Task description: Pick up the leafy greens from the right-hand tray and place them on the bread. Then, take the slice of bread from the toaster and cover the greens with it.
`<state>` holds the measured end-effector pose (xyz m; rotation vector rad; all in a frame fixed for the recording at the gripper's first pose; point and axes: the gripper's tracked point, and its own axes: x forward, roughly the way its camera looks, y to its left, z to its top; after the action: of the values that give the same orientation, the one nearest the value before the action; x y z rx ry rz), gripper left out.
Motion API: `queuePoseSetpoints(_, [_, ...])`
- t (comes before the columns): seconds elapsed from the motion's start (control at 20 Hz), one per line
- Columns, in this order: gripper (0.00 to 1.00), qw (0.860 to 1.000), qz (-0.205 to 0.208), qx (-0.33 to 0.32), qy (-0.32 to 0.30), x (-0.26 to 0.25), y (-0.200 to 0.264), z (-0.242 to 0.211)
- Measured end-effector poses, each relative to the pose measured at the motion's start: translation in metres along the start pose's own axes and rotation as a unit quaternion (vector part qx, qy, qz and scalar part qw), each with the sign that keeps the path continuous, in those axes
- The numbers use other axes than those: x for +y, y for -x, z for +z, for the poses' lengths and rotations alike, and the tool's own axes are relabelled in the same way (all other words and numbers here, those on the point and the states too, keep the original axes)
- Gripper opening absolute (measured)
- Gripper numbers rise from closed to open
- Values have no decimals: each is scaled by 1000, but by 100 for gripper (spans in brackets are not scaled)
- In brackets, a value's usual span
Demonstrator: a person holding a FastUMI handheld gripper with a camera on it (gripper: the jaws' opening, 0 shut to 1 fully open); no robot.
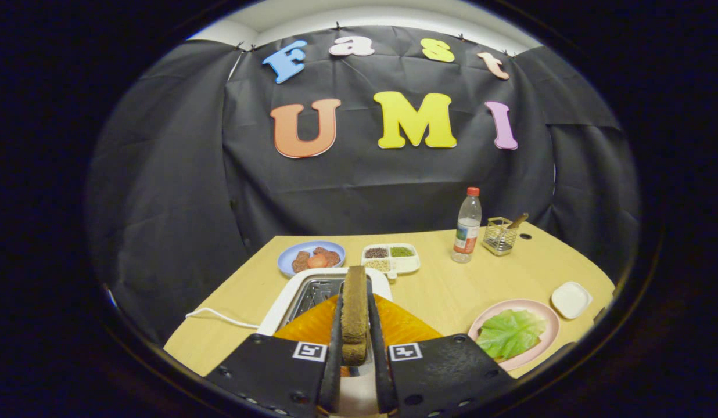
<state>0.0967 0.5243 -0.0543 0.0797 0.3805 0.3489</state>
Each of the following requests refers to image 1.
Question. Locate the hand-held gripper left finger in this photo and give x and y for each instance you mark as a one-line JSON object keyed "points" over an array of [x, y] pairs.
{"points": [[277, 371]]}

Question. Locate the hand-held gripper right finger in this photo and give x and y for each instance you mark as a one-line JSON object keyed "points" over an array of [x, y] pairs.
{"points": [[446, 371]]}

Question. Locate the green lettuce leaf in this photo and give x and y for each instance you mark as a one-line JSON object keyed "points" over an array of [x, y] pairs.
{"points": [[510, 332]]}

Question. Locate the brown bread slice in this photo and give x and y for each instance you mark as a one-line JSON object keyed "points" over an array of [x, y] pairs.
{"points": [[354, 313]]}

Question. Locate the white toaster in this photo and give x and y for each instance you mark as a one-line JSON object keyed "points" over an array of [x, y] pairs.
{"points": [[289, 296]]}

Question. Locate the pink round plate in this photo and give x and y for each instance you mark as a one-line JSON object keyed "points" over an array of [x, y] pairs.
{"points": [[548, 325]]}

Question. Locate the brown meat slice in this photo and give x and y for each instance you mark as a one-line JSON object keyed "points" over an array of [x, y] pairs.
{"points": [[301, 262], [331, 256]]}

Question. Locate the blue round plate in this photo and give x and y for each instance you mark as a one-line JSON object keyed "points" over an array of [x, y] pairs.
{"points": [[289, 258]]}

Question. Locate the white divided condiment tray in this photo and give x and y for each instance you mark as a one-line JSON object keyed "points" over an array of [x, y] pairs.
{"points": [[408, 264]]}

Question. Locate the orange tomato slice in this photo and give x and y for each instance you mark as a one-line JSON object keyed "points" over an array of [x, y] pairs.
{"points": [[317, 261]]}

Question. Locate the clear plastic water bottle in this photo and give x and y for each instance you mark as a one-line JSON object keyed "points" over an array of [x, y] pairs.
{"points": [[467, 229]]}

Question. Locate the white square plate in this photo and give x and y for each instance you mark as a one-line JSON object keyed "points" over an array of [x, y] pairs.
{"points": [[571, 299]]}

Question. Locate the wooden utensil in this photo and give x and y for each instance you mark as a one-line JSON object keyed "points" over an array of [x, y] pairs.
{"points": [[517, 220]]}

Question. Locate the black backdrop cloth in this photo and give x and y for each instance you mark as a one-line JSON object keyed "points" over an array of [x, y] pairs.
{"points": [[173, 174]]}

